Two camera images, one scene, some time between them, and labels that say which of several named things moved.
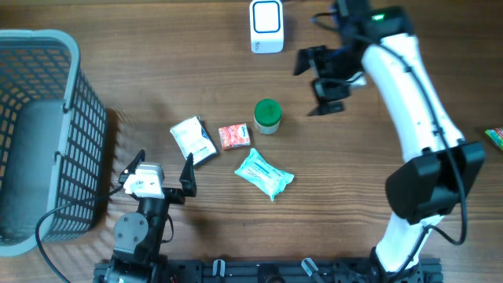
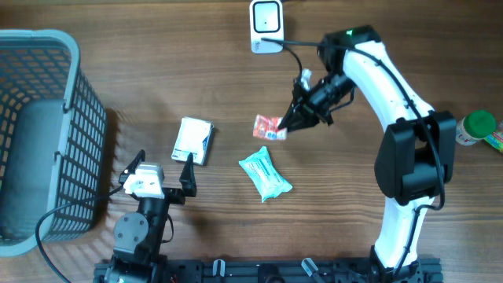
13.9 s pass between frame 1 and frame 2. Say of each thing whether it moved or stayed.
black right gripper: moved
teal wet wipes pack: moved
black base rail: stayed
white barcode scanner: stayed
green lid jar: moved
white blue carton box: moved
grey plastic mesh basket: stayed
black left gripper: stayed
